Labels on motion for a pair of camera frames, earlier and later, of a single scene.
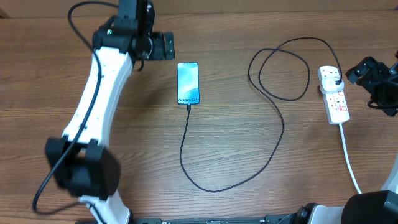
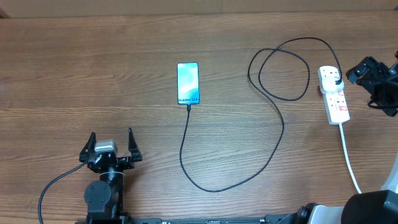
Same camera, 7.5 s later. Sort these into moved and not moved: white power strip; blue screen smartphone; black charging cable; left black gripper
Moved: left black gripper
Not moved: blue screen smartphone; white power strip; black charging cable
